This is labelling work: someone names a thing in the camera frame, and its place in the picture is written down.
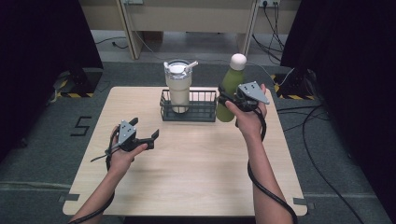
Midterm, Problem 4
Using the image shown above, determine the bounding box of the person's left hand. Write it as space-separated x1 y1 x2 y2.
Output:
106 125 149 175

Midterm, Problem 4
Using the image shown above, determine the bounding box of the beige desk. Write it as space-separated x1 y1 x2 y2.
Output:
78 0 302 63

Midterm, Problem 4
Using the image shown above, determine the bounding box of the white tumbler with straw lid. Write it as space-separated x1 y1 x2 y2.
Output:
163 59 200 115

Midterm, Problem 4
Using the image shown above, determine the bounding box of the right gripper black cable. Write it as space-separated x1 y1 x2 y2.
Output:
234 106 299 224

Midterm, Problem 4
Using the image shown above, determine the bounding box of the person's right hand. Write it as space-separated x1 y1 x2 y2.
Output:
224 83 269 142

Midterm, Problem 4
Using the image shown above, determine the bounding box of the black curtain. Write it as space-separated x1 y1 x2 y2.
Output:
0 0 105 161
279 0 396 216

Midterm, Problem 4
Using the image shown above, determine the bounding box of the green bottle with white cap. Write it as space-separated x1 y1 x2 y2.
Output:
215 52 248 123

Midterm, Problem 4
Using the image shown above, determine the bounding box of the black cable bundle under socket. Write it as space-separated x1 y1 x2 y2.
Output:
251 2 287 65

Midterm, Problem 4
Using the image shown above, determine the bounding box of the white power socket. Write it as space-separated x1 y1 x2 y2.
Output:
258 0 281 8

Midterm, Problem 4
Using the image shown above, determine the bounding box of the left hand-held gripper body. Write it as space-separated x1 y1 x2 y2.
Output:
118 119 148 153

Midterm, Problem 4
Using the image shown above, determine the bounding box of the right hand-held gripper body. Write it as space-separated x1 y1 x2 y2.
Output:
230 80 271 113

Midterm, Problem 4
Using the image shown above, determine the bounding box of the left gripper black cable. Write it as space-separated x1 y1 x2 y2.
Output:
66 126 122 224

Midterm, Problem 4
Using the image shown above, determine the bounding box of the short black floor cable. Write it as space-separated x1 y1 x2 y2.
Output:
94 35 129 50

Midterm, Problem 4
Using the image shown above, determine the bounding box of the dark green wire basket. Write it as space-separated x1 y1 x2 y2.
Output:
159 89 219 123

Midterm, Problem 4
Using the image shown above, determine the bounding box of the black stand base hazard tape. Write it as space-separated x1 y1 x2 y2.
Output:
270 69 317 101
51 67 105 99

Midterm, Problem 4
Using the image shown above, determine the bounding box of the long black floor cable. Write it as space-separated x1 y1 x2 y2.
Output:
276 104 366 224

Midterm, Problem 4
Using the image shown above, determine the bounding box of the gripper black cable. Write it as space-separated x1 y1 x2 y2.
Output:
66 126 122 224
234 106 299 224

